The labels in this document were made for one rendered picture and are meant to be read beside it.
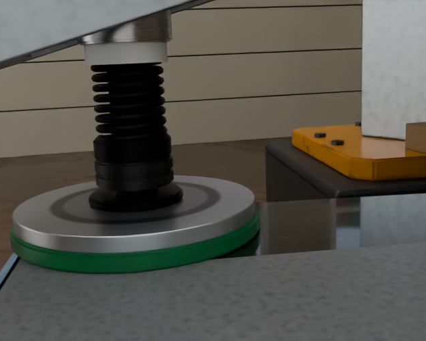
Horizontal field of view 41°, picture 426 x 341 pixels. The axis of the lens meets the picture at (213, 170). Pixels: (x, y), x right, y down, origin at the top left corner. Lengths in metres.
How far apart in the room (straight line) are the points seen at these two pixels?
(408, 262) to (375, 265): 0.02
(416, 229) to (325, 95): 6.43
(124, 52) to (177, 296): 0.20
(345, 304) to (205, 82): 6.16
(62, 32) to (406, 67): 0.92
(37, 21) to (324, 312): 0.28
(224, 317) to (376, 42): 1.02
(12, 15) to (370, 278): 0.31
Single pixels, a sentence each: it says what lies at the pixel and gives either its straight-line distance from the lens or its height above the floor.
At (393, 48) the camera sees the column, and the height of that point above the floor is 0.97.
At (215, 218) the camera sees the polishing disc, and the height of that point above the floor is 0.85.
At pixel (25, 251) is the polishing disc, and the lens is 0.46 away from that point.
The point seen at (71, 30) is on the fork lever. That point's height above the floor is 1.00.
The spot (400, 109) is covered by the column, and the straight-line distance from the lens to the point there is 1.27.
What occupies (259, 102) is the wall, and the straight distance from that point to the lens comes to 6.65.
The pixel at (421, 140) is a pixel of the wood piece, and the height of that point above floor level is 0.80.
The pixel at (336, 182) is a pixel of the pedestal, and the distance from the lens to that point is 1.05.
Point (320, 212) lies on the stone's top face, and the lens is 0.55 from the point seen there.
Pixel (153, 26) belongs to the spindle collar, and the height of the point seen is 1.00.
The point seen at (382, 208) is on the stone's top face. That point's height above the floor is 0.82.
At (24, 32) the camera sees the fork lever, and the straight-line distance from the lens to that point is 0.44.
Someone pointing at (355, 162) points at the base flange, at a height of 0.77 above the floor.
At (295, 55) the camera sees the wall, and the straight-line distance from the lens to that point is 6.77.
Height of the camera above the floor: 0.97
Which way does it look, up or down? 11 degrees down
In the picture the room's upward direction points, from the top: 2 degrees counter-clockwise
